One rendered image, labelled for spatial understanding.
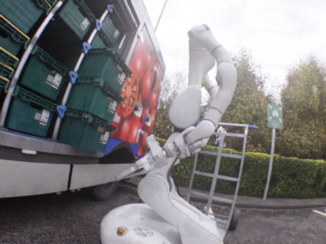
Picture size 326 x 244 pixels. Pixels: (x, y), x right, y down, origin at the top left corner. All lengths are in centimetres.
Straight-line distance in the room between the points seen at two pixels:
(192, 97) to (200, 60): 27
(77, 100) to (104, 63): 35
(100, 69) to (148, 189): 91
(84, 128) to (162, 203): 70
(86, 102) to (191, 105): 74
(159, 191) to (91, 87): 85
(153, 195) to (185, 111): 44
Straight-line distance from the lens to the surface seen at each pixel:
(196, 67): 96
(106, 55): 130
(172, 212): 80
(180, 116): 79
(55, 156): 114
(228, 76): 69
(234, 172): 360
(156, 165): 64
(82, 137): 113
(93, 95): 117
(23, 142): 95
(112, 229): 80
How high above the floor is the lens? 75
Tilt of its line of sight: 11 degrees up
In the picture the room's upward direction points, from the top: 12 degrees clockwise
